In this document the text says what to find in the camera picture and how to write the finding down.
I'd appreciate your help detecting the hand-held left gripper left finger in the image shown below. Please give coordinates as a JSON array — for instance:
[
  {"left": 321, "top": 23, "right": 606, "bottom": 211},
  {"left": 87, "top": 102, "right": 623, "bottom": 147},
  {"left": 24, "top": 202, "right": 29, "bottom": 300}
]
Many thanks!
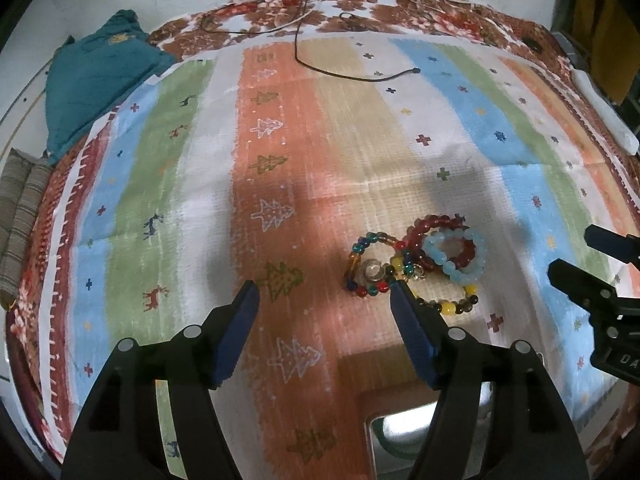
[{"left": 60, "top": 280, "right": 261, "bottom": 480}]

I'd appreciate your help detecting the white cord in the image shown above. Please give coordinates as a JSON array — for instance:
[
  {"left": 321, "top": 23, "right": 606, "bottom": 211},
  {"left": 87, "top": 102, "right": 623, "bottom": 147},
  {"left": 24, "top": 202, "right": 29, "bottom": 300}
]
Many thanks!
[{"left": 272, "top": 0, "right": 331, "bottom": 36}]

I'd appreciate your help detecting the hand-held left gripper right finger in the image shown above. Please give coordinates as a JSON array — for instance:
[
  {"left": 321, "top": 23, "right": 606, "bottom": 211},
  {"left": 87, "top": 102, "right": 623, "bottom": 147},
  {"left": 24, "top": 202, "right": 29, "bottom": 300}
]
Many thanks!
[{"left": 389, "top": 280, "right": 591, "bottom": 480}]

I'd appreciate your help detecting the dark red bead bracelet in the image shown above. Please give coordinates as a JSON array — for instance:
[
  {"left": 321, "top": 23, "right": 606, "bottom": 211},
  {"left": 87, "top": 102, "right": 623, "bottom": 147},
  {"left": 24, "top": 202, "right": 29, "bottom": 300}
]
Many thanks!
[{"left": 402, "top": 214, "right": 478, "bottom": 273}]

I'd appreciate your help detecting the multicolour bead bracelet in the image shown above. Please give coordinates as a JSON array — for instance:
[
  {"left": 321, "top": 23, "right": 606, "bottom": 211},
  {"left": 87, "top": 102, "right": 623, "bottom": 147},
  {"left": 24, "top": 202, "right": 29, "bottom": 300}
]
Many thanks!
[{"left": 344, "top": 231, "right": 426, "bottom": 298}]

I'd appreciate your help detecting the striped grey cushion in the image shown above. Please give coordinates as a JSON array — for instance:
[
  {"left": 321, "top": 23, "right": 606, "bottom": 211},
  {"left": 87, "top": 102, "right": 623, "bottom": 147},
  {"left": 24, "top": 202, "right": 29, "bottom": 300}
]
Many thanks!
[{"left": 0, "top": 149, "right": 53, "bottom": 306}]

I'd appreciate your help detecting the light blue bead bracelet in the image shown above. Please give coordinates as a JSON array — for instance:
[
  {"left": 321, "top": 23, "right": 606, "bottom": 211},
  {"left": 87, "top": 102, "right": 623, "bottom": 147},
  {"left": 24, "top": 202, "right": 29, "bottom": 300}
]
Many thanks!
[{"left": 422, "top": 227, "right": 488, "bottom": 286}]

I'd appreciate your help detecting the striped colourful tablecloth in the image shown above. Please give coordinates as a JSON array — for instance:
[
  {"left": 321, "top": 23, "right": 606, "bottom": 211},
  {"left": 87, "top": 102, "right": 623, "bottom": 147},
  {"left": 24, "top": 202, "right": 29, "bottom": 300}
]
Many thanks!
[{"left": 5, "top": 0, "right": 640, "bottom": 480}]

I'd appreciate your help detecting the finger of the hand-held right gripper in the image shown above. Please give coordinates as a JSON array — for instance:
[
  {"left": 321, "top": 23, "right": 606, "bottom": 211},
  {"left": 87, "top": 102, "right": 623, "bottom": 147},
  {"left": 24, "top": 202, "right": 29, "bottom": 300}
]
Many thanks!
[
  {"left": 547, "top": 259, "right": 640, "bottom": 350},
  {"left": 585, "top": 224, "right": 640, "bottom": 263}
]

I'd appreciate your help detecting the white power strip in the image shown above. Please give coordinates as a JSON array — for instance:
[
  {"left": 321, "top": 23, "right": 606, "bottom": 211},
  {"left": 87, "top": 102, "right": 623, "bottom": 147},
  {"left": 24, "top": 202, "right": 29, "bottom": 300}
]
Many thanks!
[{"left": 572, "top": 69, "right": 640, "bottom": 156}]

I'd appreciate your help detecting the teal cloth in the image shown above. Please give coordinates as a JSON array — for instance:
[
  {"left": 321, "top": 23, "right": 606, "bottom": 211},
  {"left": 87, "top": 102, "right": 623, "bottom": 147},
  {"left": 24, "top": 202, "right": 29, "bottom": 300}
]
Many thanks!
[{"left": 44, "top": 9, "right": 178, "bottom": 166}]

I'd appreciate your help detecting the yellow and brown bead bracelet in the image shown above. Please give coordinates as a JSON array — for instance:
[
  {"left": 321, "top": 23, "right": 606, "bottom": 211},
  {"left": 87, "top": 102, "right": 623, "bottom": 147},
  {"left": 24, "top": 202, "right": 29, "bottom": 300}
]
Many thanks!
[{"left": 387, "top": 255, "right": 480, "bottom": 316}]

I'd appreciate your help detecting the black charger cable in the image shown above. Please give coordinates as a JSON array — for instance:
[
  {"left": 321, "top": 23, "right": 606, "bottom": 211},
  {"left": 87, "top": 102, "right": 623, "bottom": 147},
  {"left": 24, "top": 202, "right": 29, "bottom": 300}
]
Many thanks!
[{"left": 293, "top": 0, "right": 422, "bottom": 82}]

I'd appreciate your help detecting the striped printed mat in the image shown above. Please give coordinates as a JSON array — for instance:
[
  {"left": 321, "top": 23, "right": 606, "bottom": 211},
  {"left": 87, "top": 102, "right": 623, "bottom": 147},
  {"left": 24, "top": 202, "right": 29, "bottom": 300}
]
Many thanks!
[{"left": 65, "top": 35, "right": 640, "bottom": 480}]

